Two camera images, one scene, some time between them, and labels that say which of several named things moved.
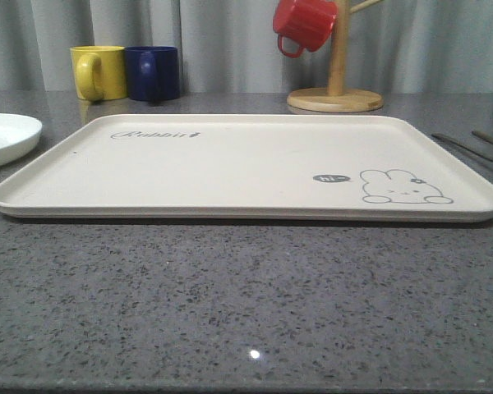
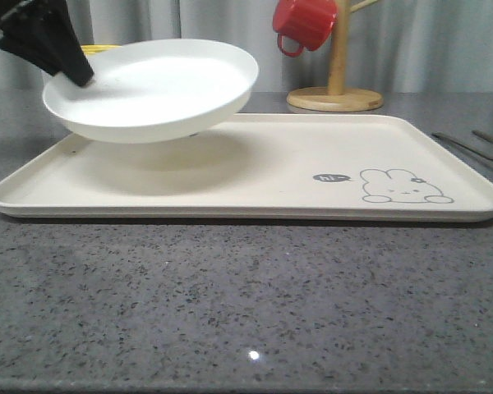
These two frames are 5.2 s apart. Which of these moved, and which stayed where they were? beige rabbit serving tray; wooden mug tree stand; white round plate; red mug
Moved: white round plate
Stayed: beige rabbit serving tray; red mug; wooden mug tree stand
